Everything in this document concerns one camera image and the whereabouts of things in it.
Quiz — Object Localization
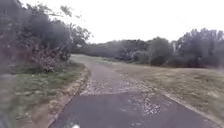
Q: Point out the grass verge with bare soil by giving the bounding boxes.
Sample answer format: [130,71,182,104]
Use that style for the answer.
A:
[0,61,90,128]

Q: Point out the distant row of trees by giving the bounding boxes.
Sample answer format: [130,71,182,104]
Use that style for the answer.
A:
[71,27,224,70]

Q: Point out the grey asphalt path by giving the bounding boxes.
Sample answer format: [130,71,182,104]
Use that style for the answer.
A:
[47,54,222,128]

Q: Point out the dry grass field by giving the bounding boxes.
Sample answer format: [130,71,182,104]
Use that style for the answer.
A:
[99,56,224,125]

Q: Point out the dense trees and bushes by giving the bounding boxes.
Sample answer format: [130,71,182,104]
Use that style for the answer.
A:
[0,0,93,74]

